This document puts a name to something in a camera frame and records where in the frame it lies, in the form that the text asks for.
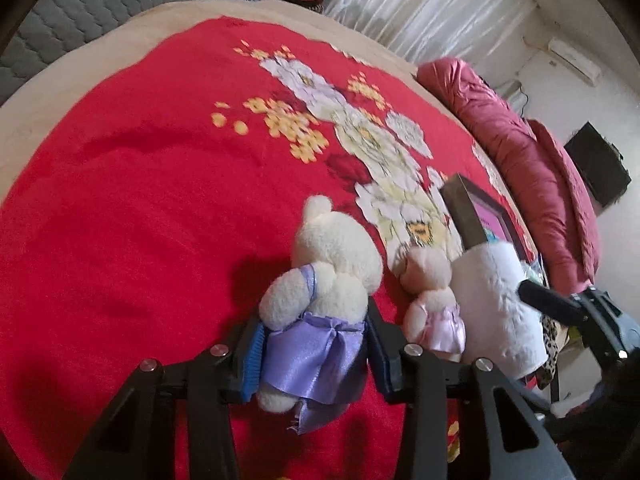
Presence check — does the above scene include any red quilt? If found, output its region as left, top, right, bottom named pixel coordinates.
left=416, top=57, right=601, bottom=296

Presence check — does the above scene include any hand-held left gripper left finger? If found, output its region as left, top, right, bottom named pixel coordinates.
left=62, top=317, right=268, bottom=480

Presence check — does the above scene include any pink book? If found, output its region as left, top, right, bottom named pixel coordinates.
left=472, top=195, right=516, bottom=246

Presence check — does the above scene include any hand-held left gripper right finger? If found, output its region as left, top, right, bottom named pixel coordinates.
left=366, top=302, right=573, bottom=480

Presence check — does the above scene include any white air conditioner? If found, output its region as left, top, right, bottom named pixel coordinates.
left=547, top=37, right=601, bottom=81

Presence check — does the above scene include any dark cardboard box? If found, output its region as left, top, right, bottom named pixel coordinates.
left=440, top=174, right=531, bottom=261

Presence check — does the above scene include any white toilet paper roll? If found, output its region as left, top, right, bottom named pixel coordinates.
left=450, top=240, right=550, bottom=378

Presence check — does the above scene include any small bear with pink dress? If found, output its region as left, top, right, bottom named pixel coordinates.
left=400, top=246, right=467, bottom=363

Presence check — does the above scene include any green white tissue packet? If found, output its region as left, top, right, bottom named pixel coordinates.
left=520, top=257, right=546, bottom=286

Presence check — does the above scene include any grey quilted headboard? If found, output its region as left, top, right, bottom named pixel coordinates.
left=0, top=0, right=251, bottom=106

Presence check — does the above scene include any black television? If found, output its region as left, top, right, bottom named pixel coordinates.
left=564, top=121, right=632, bottom=211

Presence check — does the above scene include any white curtain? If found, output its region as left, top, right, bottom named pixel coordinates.
left=322, top=0, right=543, bottom=68

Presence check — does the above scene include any leopard print cloth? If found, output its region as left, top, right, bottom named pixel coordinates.
left=537, top=315, right=561, bottom=391

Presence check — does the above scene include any red floral blanket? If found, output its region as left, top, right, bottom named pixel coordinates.
left=0, top=17, right=546, bottom=480

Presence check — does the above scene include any cream bear with purple dress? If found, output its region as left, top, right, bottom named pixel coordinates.
left=256, top=195, right=385, bottom=436

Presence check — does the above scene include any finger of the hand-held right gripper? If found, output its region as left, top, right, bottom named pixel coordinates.
left=517, top=280, right=588, bottom=328

